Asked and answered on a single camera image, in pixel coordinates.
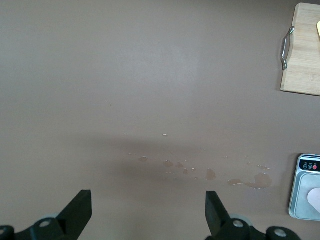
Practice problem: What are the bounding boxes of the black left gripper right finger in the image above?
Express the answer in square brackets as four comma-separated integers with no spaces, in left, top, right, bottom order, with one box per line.
[205,191,301,240]

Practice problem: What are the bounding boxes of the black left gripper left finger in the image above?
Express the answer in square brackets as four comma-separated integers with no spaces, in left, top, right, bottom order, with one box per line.
[0,189,93,240]

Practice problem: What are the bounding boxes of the pink plastic cup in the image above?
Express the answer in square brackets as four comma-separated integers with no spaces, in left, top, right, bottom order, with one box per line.
[306,187,320,215]

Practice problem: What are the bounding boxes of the silver digital kitchen scale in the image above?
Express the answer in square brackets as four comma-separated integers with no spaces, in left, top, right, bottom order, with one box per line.
[288,153,320,222]

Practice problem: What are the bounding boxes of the brown table cover sheet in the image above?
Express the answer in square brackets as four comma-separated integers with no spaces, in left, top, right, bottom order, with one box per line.
[0,0,320,240]

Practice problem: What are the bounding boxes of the wooden cutting board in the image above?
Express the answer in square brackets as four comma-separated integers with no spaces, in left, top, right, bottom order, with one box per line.
[279,2,320,97]

